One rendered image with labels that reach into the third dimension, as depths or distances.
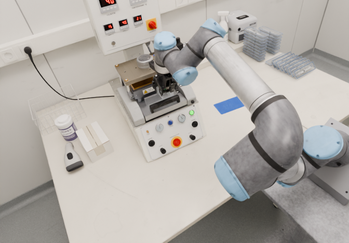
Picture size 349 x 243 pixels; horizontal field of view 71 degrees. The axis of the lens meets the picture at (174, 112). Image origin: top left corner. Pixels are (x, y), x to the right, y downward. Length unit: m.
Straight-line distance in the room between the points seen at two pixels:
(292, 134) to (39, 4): 1.40
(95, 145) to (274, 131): 0.92
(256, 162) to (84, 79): 1.43
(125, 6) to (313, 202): 1.15
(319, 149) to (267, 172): 0.40
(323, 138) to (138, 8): 0.94
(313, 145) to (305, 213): 0.31
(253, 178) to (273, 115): 0.15
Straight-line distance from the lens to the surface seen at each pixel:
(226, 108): 1.46
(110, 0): 1.21
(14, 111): 1.84
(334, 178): 1.17
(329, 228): 1.14
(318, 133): 0.97
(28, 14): 1.61
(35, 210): 2.32
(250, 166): 0.57
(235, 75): 0.65
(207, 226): 1.87
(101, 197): 1.20
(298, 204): 1.15
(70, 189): 1.28
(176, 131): 1.22
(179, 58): 0.80
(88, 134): 1.35
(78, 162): 1.29
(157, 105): 1.12
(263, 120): 0.58
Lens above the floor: 1.72
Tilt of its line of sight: 42 degrees down
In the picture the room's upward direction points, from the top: 8 degrees counter-clockwise
